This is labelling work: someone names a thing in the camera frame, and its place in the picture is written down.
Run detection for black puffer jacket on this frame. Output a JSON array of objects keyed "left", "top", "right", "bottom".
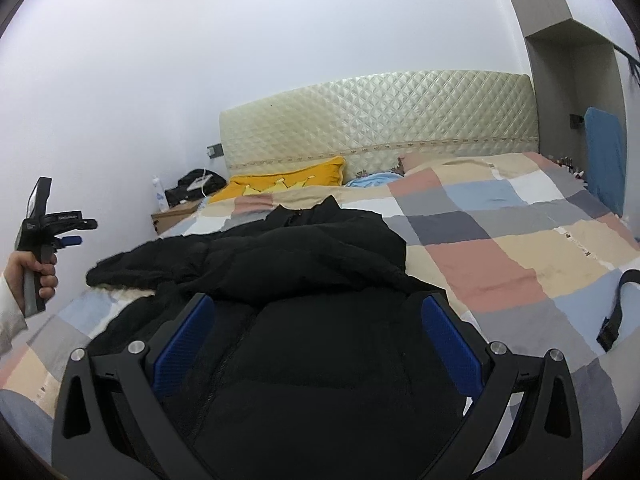
[{"left": 87, "top": 198, "right": 465, "bottom": 479}]

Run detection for white left sleeve forearm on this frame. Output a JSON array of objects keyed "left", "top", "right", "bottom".
[{"left": 0, "top": 276, "right": 27, "bottom": 356}]

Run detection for person's left hand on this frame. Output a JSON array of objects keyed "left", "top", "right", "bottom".
[{"left": 3, "top": 252, "right": 58, "bottom": 312}]

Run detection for wooden nightstand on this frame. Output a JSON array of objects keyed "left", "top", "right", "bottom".
[{"left": 151, "top": 198, "right": 206, "bottom": 235}]

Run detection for grey trouser leg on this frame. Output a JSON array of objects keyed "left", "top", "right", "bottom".
[{"left": 0, "top": 390, "right": 53, "bottom": 465}]

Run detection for white spray bottle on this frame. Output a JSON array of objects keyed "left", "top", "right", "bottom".
[{"left": 152, "top": 177, "right": 170, "bottom": 212}]

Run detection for black bag on nightstand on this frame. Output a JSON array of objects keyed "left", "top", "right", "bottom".
[{"left": 165, "top": 169, "right": 228, "bottom": 207}]

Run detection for patchwork plaid bedspread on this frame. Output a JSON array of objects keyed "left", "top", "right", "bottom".
[{"left": 0, "top": 150, "right": 640, "bottom": 480}]

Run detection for yellow pillow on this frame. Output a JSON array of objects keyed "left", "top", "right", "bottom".
[{"left": 207, "top": 156, "right": 346, "bottom": 204}]

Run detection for light blue pillow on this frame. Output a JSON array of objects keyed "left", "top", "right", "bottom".
[{"left": 345, "top": 172, "right": 402, "bottom": 188}]

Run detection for blue towel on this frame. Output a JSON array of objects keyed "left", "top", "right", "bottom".
[{"left": 584, "top": 107, "right": 626, "bottom": 217}]

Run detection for cream quilted headboard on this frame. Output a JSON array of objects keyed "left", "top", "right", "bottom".
[{"left": 219, "top": 70, "right": 539, "bottom": 179}]

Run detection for grey wardrobe cabinet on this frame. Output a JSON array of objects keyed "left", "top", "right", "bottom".
[{"left": 511, "top": 0, "right": 639, "bottom": 231}]

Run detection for white charger with cable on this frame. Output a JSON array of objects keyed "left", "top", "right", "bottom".
[{"left": 186, "top": 174, "right": 217, "bottom": 200}]

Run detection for black strap with buckle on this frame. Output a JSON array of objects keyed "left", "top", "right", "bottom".
[{"left": 596, "top": 268, "right": 640, "bottom": 354}]

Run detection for black wall socket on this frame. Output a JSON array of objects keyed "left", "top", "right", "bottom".
[{"left": 206, "top": 143, "right": 224, "bottom": 159}]

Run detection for black wall switch right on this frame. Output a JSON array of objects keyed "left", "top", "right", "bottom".
[{"left": 570, "top": 114, "right": 585, "bottom": 130}]

